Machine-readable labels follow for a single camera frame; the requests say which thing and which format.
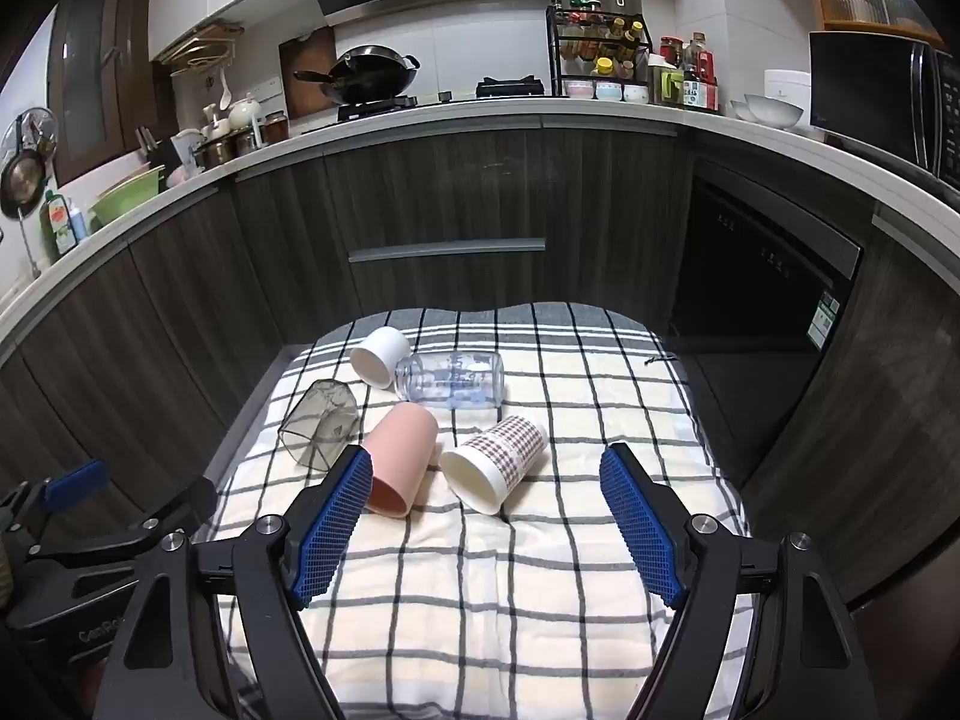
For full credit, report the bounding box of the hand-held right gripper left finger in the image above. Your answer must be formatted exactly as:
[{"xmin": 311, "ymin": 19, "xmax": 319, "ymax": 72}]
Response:
[{"xmin": 90, "ymin": 444, "xmax": 376, "ymax": 720}]

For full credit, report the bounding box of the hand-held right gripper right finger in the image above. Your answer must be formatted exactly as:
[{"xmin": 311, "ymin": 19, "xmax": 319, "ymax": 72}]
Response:
[{"xmin": 598, "ymin": 442, "xmax": 875, "ymax": 720}]

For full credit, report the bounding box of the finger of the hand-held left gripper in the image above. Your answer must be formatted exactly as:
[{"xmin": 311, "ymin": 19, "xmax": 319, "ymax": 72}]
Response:
[
  {"xmin": 0, "ymin": 460, "xmax": 107, "ymax": 541},
  {"xmin": 26, "ymin": 476, "xmax": 220, "ymax": 565}
]

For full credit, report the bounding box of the pink cup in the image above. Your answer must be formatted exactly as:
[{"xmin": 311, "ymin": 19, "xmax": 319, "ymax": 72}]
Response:
[{"xmin": 362, "ymin": 401, "xmax": 440, "ymax": 517}]

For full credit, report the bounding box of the grey transparent cup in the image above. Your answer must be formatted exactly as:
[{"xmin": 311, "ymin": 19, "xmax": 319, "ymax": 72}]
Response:
[{"xmin": 278, "ymin": 380, "xmax": 360, "ymax": 471}]

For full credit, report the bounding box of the brown checked paper cup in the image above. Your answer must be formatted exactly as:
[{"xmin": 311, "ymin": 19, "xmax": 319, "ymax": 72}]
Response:
[{"xmin": 439, "ymin": 415, "xmax": 548, "ymax": 516}]

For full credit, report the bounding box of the white cup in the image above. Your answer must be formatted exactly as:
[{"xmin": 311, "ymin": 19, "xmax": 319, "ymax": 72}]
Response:
[{"xmin": 349, "ymin": 326, "xmax": 412, "ymax": 389}]

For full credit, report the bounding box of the black white checked cloth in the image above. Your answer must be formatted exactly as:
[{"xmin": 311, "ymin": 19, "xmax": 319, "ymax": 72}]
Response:
[{"xmin": 201, "ymin": 301, "xmax": 752, "ymax": 720}]

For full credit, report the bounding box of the clear glass bottle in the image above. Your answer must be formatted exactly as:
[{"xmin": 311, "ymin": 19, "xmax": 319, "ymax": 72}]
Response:
[{"xmin": 394, "ymin": 350, "xmax": 506, "ymax": 412}]

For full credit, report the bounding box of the green dish soap bottle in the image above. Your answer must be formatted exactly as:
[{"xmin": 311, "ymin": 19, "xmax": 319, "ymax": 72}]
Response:
[{"xmin": 43, "ymin": 190, "xmax": 81, "ymax": 261}]

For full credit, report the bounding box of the dark wood drawer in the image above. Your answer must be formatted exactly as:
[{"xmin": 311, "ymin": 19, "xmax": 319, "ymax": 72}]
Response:
[{"xmin": 346, "ymin": 236, "xmax": 548, "ymax": 310}]

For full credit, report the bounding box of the black built-in dishwasher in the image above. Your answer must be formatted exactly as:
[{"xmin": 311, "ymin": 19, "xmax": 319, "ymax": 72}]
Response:
[{"xmin": 666, "ymin": 157, "xmax": 865, "ymax": 365}]

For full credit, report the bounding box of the green plastic basin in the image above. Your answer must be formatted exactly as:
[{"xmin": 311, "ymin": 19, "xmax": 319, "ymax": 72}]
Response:
[{"xmin": 88, "ymin": 165, "xmax": 168, "ymax": 232}]

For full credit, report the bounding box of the hanging frying pan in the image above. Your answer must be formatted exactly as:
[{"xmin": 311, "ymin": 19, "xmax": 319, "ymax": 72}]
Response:
[{"xmin": 0, "ymin": 136, "xmax": 44, "ymax": 220}]

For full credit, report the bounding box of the steel cooking pot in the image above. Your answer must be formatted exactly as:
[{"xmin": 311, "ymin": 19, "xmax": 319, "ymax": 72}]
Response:
[{"xmin": 193, "ymin": 131, "xmax": 260, "ymax": 170}]

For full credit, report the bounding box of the dark wood kitchen counter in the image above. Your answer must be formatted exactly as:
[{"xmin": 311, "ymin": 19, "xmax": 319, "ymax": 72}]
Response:
[{"xmin": 0, "ymin": 94, "xmax": 960, "ymax": 616}]

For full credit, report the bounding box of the brown door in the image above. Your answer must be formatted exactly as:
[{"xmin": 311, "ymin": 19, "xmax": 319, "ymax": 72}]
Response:
[{"xmin": 46, "ymin": 0, "xmax": 178, "ymax": 185}]

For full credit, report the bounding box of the large white bowl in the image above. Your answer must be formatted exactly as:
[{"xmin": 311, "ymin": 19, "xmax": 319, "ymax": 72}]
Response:
[{"xmin": 730, "ymin": 93, "xmax": 806, "ymax": 128}]

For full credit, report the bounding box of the black gas stove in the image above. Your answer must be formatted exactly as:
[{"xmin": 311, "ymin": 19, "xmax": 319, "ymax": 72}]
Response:
[{"xmin": 337, "ymin": 76, "xmax": 545, "ymax": 122}]

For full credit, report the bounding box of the green lidded container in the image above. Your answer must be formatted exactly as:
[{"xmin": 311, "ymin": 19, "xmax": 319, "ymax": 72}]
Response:
[{"xmin": 648, "ymin": 55, "xmax": 685, "ymax": 106}]

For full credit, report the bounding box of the dark soy sauce bottle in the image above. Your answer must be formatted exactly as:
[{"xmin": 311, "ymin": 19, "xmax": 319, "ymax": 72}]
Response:
[{"xmin": 682, "ymin": 33, "xmax": 720, "ymax": 113}]

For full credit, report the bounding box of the dark wooden cutting board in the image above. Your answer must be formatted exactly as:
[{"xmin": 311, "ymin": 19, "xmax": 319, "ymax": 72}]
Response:
[{"xmin": 279, "ymin": 28, "xmax": 338, "ymax": 119}]

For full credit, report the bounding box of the black wok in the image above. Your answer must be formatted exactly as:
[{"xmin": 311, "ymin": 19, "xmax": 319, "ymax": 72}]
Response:
[{"xmin": 292, "ymin": 45, "xmax": 421, "ymax": 106}]

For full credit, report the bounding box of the white rice cooker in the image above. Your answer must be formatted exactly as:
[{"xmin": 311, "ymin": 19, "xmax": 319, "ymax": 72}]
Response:
[{"xmin": 763, "ymin": 69, "xmax": 813, "ymax": 121}]

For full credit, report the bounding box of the black spice rack with bottles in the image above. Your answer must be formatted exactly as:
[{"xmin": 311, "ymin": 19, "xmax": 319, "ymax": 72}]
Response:
[{"xmin": 546, "ymin": 0, "xmax": 652, "ymax": 102}]

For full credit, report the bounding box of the black microwave oven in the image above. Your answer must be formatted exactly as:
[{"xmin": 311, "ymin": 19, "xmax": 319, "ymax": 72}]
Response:
[{"xmin": 808, "ymin": 31, "xmax": 960, "ymax": 190}]

